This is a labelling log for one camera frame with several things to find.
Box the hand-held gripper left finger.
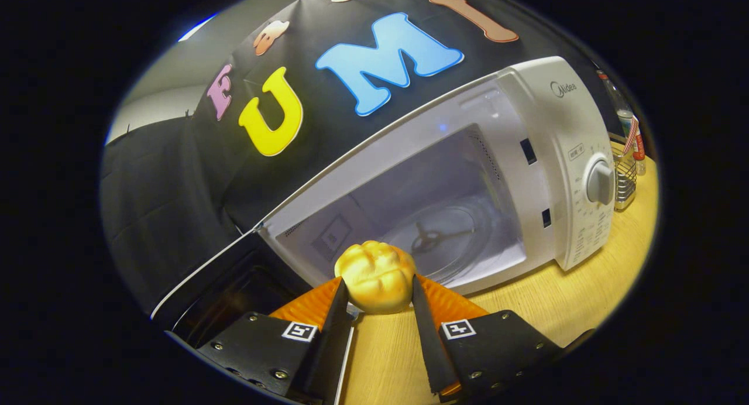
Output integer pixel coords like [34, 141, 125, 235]
[196, 276, 353, 405]

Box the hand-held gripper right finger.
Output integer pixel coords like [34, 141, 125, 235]
[411, 273, 565, 397]

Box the yellow bread bun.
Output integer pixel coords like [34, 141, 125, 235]
[334, 241, 417, 315]

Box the white microwave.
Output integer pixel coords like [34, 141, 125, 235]
[151, 56, 616, 350]

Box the red white striped straw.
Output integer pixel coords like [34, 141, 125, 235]
[623, 115, 640, 155]

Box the clear plastic bottle red cap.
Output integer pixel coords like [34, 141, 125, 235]
[597, 70, 647, 176]

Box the metal wire basket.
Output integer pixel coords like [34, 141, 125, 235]
[610, 142, 638, 212]

